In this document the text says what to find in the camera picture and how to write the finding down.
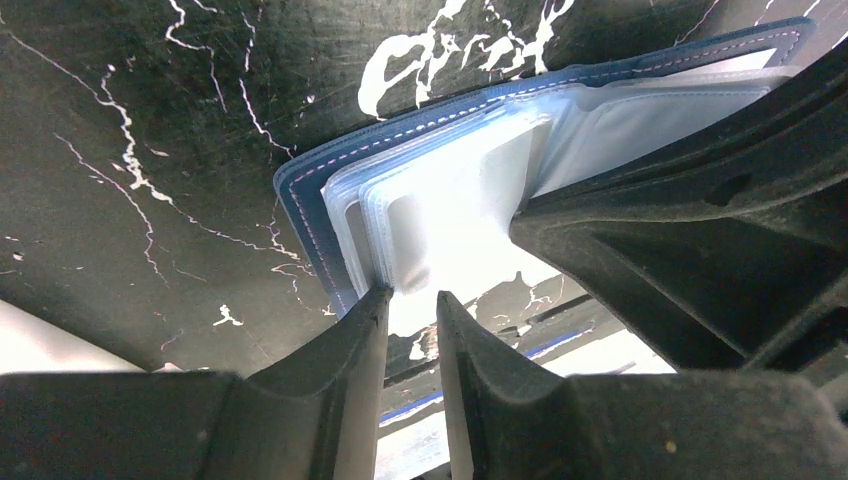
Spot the blue leather card holder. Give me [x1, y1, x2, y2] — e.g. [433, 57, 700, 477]
[273, 16, 815, 315]

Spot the aluminium frame rail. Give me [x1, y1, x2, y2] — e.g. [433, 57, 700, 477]
[375, 292, 674, 479]

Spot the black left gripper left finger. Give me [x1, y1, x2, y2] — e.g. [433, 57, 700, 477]
[1, 287, 393, 479]

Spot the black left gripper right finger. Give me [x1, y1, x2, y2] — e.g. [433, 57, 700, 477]
[435, 290, 848, 480]

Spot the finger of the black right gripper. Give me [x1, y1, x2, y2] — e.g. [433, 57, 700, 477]
[510, 45, 847, 371]

